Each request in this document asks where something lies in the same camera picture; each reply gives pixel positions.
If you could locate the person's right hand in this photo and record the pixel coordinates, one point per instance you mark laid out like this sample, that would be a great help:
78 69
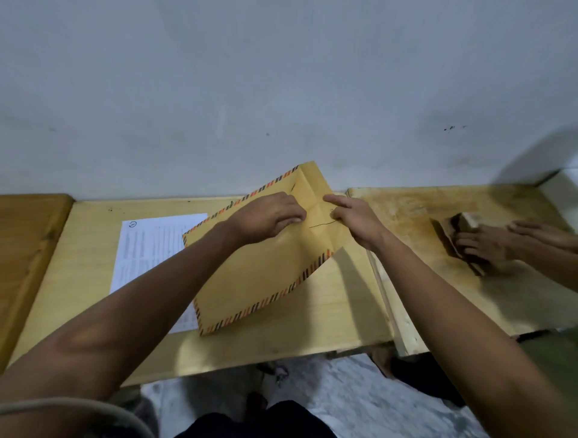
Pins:
361 223

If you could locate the person's black shorts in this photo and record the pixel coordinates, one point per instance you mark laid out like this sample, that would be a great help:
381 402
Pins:
271 422

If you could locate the yellow envelope with striped border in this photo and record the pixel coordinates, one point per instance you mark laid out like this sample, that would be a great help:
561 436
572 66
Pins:
253 279

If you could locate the white printed paper sheet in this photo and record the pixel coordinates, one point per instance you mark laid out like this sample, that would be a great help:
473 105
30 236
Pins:
140 252

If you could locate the person's left hand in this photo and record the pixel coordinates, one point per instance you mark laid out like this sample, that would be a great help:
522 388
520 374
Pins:
264 219

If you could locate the person's right forearm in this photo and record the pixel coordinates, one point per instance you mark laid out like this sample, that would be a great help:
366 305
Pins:
460 343

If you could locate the another person's forearm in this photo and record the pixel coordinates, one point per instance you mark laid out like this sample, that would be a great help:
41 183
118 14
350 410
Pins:
548 266

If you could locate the person's left forearm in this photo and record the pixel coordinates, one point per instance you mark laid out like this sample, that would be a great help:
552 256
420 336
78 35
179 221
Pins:
135 325

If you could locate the person's right thumb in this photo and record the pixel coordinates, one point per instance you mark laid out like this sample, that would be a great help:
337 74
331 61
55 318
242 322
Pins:
341 216

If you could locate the person's left fingers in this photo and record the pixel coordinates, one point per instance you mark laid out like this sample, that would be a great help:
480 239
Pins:
296 212

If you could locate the brown paper packet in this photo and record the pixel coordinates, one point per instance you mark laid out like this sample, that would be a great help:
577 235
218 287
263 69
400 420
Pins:
445 232

